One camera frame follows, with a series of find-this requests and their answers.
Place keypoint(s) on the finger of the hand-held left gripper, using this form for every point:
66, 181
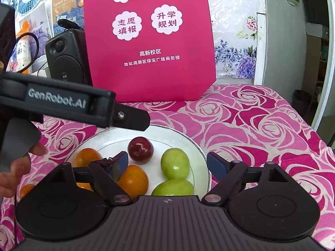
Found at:
130, 117

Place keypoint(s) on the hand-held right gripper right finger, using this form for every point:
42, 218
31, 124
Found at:
216, 166

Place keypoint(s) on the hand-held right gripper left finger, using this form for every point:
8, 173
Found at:
121, 166

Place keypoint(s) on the medium smooth orange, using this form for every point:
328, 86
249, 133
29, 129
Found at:
134, 181

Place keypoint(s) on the dark red plum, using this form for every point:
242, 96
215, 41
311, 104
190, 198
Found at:
140, 150

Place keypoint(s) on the round tangerine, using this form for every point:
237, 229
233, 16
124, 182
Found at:
85, 157

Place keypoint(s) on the white plate with dark rim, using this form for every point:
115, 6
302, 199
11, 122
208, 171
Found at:
162, 141

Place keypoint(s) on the green apple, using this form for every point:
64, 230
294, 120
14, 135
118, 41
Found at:
174, 163
172, 188

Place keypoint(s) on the small yellow-orange citrus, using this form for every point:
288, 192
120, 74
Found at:
83, 186

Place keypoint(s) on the person's left hand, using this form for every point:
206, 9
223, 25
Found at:
15, 180

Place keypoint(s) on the black loudspeaker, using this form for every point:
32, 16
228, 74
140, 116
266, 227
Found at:
68, 62

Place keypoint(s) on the magenta fabric bag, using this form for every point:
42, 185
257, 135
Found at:
157, 83

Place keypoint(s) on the orange pack of disposable cups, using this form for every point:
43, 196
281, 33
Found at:
21, 52

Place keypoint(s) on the pink rose tablecloth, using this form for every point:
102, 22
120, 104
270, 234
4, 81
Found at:
261, 125

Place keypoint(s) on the purple bedding poster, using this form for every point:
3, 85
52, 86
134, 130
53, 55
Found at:
42, 31

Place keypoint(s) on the blue bedding poster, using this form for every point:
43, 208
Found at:
65, 5

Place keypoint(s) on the flat wrinkled tangerine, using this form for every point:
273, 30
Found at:
26, 190

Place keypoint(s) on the black waste bin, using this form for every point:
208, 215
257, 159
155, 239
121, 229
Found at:
302, 100

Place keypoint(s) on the plain brown cardboard box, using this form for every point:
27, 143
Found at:
316, 28

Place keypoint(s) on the white door frame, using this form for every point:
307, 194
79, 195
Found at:
323, 109

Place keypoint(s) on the floral print wall covering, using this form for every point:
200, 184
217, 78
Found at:
235, 44

